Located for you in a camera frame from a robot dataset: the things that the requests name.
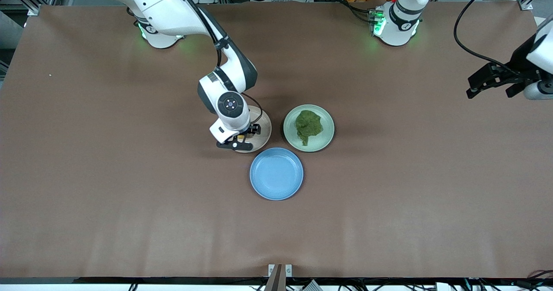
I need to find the green lettuce leaf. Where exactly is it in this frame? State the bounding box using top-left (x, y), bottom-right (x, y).
top-left (295, 110), bottom-right (324, 146)

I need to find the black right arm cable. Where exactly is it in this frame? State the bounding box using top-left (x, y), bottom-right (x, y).
top-left (173, 0), bottom-right (264, 130)

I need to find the mint green round plate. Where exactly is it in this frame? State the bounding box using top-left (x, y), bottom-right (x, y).
top-left (283, 104), bottom-right (335, 152)

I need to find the beige round plate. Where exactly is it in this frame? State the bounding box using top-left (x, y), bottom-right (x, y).
top-left (235, 105), bottom-right (272, 154)

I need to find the blue round plate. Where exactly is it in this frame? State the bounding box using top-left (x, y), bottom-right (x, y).
top-left (249, 148), bottom-right (304, 201)

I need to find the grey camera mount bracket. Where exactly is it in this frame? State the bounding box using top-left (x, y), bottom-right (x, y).
top-left (264, 264), bottom-right (293, 291)

